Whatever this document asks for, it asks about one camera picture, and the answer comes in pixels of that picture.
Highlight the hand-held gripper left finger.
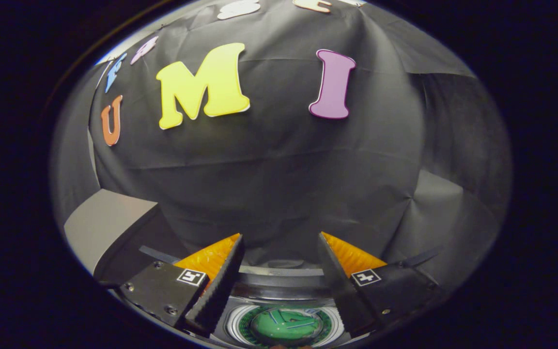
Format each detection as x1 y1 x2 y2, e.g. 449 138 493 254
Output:
118 233 246 337

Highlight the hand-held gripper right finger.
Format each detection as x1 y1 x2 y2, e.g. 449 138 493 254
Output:
317 231 440 338

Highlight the grey washing machine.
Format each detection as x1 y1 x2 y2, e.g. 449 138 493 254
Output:
114 245 447 349

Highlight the green polo shirt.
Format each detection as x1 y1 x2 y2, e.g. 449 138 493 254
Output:
249 308 324 346

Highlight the black backdrop cloth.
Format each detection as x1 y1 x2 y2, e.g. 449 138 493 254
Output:
50 0 512 291

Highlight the grey cabinet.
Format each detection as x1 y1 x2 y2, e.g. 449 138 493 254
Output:
63 188 159 275

